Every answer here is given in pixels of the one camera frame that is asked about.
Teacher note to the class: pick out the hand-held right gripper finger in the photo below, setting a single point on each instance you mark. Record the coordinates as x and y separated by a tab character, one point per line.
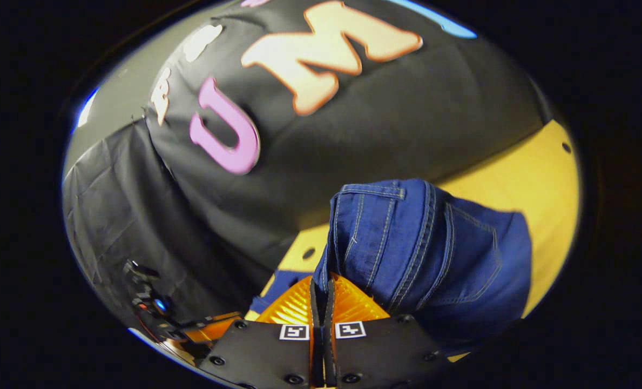
329	305
315	302

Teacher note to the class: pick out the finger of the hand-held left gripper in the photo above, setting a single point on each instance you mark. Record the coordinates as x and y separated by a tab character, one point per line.
215	327

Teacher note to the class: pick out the blue denim jeans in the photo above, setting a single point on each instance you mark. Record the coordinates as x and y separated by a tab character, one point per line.
434	254

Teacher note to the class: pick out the black backdrop cloth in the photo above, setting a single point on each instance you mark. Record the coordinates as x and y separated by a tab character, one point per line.
407	119

